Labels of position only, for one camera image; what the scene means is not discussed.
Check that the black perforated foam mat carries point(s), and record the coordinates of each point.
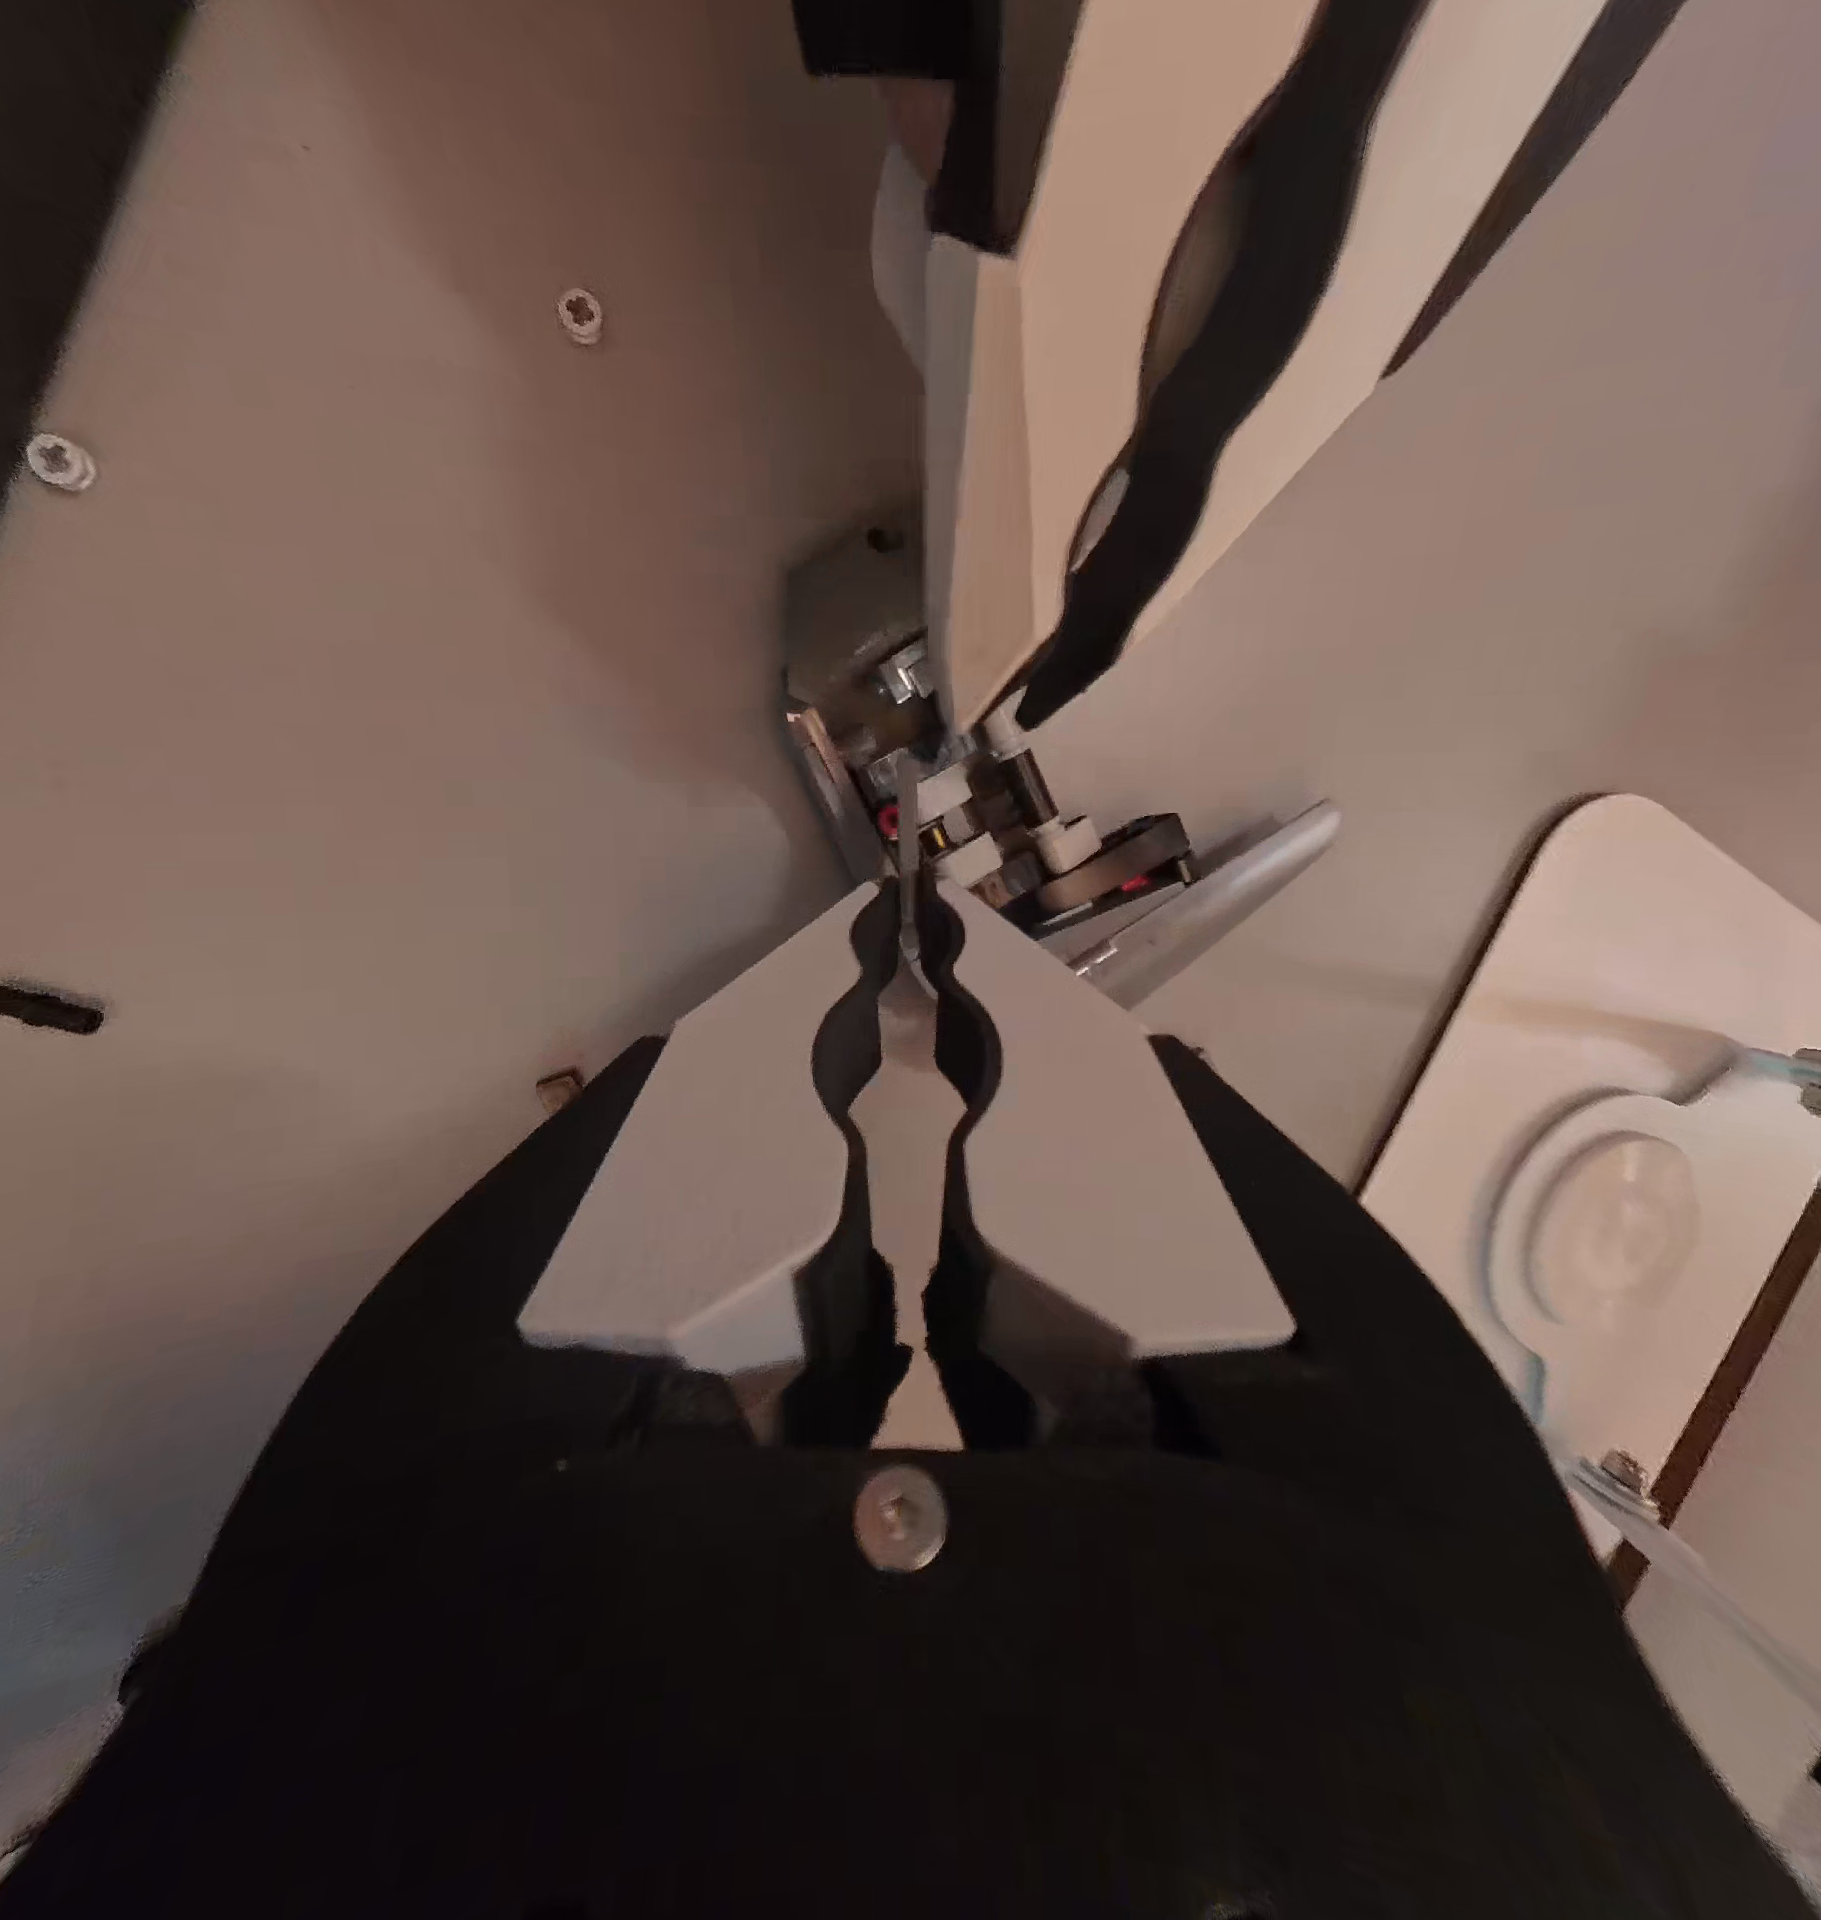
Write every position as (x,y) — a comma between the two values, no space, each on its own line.
(25,225)

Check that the grey black lego technic model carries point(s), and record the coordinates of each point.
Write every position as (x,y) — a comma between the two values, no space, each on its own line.
(851,614)

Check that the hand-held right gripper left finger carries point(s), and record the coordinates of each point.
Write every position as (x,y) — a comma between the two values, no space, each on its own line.
(700,1184)

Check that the black lego pin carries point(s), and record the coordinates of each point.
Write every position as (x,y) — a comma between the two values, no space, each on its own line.
(42,1007)

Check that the silver table screw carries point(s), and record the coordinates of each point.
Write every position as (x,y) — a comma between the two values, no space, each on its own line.
(581,315)
(63,459)

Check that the white base book stand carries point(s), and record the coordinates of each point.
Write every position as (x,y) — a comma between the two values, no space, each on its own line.
(1601,930)

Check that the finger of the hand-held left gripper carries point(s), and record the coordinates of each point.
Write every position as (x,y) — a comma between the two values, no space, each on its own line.
(1376,225)
(1108,225)

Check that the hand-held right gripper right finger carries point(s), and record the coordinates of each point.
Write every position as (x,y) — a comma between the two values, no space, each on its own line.
(1108,1184)

